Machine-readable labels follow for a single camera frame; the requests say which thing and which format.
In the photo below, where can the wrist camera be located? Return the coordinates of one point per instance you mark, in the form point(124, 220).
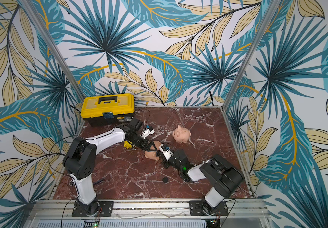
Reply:
point(166, 151)
point(141, 128)

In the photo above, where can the orange piggy bank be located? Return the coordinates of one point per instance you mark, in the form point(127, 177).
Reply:
point(151, 154)

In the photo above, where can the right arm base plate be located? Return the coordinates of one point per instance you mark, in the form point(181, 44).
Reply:
point(202, 208)

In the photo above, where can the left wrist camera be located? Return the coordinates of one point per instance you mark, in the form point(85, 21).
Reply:
point(141, 128)

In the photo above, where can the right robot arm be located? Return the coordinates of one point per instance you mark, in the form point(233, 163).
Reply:
point(223, 176)

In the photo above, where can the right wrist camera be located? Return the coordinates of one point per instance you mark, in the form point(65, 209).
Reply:
point(166, 151)

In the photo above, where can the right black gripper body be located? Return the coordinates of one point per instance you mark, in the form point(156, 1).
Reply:
point(166, 161)

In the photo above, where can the yellow piggy bank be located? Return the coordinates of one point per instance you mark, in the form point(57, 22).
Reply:
point(128, 145)

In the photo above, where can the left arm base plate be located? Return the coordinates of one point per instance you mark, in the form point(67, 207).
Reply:
point(94, 209)

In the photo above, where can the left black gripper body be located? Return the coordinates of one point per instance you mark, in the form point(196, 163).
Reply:
point(140, 142)

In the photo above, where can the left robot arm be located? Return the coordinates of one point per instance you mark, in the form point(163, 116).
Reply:
point(80, 159)

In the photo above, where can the pink piggy bank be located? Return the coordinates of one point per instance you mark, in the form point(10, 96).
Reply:
point(181, 134)

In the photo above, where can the yellow black toolbox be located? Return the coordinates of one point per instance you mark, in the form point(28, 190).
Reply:
point(106, 110)

